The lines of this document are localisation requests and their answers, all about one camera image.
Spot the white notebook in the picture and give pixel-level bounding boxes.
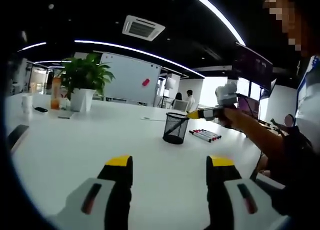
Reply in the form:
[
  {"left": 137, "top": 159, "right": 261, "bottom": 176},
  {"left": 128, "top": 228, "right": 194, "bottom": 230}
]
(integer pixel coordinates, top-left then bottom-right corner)
[{"left": 57, "top": 111, "right": 76, "bottom": 120}]

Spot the short ceiling light strip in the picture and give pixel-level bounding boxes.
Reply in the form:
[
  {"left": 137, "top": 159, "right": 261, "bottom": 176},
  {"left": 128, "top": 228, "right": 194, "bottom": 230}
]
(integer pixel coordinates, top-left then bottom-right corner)
[{"left": 17, "top": 42, "right": 47, "bottom": 53}]

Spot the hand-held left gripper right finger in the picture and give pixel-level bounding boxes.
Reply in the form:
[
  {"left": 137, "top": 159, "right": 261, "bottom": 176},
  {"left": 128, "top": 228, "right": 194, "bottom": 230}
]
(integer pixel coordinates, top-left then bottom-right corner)
[{"left": 205, "top": 154, "right": 292, "bottom": 230}]

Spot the ceiling air conditioner vent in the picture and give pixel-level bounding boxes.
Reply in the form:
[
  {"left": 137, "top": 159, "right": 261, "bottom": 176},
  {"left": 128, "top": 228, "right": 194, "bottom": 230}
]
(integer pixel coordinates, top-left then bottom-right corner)
[{"left": 121, "top": 15, "right": 166, "bottom": 42}]

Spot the dark hanging display panel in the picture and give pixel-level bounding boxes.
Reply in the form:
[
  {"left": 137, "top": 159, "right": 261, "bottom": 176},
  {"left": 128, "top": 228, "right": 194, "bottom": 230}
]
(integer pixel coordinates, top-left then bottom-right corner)
[{"left": 232, "top": 42, "right": 275, "bottom": 84}]

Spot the green potted plant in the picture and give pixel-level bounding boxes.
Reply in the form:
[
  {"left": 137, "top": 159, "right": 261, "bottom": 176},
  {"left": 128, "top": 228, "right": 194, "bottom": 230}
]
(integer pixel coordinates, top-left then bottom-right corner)
[{"left": 59, "top": 52, "right": 116, "bottom": 112}]

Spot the red cap whiteboard marker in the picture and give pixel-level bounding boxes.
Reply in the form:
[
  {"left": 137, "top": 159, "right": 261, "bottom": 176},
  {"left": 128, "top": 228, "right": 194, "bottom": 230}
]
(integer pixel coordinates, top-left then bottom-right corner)
[{"left": 192, "top": 129, "right": 215, "bottom": 142}]

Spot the grey monitor screen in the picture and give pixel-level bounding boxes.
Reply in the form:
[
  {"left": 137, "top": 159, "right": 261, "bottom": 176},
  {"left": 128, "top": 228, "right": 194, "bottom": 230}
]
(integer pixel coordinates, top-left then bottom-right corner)
[{"left": 164, "top": 77, "right": 177, "bottom": 90}]

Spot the curved ceiling light strip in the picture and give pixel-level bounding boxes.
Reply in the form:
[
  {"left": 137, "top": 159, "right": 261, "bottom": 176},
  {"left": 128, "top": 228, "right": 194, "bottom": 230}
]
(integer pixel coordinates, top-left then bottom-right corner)
[{"left": 74, "top": 39, "right": 206, "bottom": 78}]

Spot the blue cap whiteboard marker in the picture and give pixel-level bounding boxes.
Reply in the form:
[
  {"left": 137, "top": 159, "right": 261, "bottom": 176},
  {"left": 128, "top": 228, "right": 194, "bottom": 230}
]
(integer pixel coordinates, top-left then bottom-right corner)
[{"left": 199, "top": 128, "right": 221, "bottom": 139}]

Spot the long ceiling light strip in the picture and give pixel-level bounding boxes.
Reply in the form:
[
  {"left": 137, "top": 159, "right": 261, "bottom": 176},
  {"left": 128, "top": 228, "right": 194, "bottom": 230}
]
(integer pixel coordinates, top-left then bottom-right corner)
[{"left": 182, "top": 0, "right": 246, "bottom": 46}]

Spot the white mesh office chair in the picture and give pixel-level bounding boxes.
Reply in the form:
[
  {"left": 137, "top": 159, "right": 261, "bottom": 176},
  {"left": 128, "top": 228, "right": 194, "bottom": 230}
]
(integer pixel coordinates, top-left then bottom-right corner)
[{"left": 172, "top": 99, "right": 189, "bottom": 111}]

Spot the orange drink bottle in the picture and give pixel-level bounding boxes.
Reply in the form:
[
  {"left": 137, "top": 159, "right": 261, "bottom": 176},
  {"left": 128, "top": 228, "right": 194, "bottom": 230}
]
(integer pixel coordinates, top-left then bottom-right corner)
[{"left": 50, "top": 76, "right": 62, "bottom": 110}]

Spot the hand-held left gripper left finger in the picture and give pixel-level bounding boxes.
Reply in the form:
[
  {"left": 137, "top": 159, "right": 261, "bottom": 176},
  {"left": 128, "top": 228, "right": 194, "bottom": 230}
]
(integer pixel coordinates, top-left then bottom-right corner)
[{"left": 47, "top": 154, "right": 134, "bottom": 230}]

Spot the white paper cup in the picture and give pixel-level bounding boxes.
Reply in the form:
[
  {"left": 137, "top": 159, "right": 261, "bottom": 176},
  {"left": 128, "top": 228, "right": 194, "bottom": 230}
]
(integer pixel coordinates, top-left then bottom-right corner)
[{"left": 21, "top": 94, "right": 34, "bottom": 114}]

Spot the blue bordered poster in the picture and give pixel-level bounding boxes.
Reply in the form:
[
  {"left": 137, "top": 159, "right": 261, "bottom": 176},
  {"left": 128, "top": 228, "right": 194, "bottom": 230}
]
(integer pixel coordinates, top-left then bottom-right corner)
[{"left": 295, "top": 55, "right": 320, "bottom": 115}]

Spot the black mesh pen holder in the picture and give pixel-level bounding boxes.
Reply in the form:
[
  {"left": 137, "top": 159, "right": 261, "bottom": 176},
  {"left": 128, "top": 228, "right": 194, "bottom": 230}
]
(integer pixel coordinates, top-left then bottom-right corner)
[{"left": 162, "top": 112, "right": 190, "bottom": 145}]

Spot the person's neck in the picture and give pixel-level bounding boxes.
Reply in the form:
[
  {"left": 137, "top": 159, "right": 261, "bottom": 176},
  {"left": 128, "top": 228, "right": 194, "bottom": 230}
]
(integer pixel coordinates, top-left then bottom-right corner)
[{"left": 263, "top": 0, "right": 320, "bottom": 57}]

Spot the small white red figurine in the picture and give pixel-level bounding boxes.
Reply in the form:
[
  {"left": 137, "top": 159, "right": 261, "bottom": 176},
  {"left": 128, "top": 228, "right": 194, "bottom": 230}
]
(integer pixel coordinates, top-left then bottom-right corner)
[{"left": 59, "top": 94, "right": 71, "bottom": 110}]

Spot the person's right hand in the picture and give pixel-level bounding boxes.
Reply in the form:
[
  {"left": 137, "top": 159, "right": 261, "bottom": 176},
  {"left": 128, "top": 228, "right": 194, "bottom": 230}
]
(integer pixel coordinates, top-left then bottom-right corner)
[{"left": 218, "top": 107, "right": 248, "bottom": 131}]

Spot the white whiteboard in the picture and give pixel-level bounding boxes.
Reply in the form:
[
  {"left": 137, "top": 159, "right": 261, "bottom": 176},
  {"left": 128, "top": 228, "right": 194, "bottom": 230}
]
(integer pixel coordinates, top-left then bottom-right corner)
[{"left": 99, "top": 52, "right": 163, "bottom": 106}]

